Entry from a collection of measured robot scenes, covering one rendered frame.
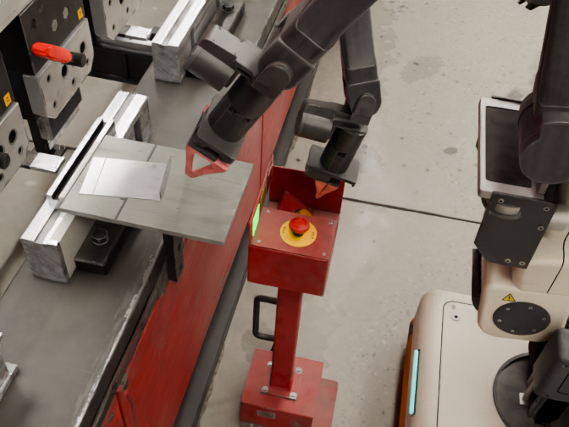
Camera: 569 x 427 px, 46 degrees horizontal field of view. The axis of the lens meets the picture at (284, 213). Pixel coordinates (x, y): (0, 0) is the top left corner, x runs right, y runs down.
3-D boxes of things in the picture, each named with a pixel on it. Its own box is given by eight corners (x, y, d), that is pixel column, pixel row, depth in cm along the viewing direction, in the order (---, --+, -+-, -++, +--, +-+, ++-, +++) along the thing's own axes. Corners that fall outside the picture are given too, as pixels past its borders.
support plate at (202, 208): (223, 246, 102) (223, 241, 101) (60, 212, 105) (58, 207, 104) (253, 168, 114) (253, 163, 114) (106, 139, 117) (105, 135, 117)
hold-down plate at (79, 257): (107, 277, 111) (104, 265, 109) (75, 270, 112) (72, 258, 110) (168, 158, 132) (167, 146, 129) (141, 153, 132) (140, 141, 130)
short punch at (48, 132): (56, 151, 101) (43, 100, 94) (43, 148, 102) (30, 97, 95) (84, 111, 108) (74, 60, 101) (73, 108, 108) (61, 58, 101)
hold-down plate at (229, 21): (208, 80, 150) (208, 69, 147) (185, 76, 150) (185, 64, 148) (244, 12, 170) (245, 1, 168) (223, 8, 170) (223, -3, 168)
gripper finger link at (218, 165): (163, 173, 99) (193, 136, 93) (179, 141, 104) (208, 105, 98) (203, 197, 101) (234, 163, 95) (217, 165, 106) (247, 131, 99)
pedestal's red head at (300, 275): (323, 297, 137) (332, 239, 124) (246, 282, 139) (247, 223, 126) (338, 226, 151) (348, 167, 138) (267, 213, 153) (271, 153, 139)
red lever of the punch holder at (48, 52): (52, 43, 79) (87, 54, 88) (19, 37, 79) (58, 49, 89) (50, 58, 79) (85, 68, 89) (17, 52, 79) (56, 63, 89)
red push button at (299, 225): (306, 244, 132) (307, 232, 129) (286, 240, 132) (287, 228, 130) (310, 230, 135) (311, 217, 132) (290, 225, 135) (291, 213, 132)
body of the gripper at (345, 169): (309, 149, 134) (321, 122, 129) (356, 167, 135) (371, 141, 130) (303, 171, 130) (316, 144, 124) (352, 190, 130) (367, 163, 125)
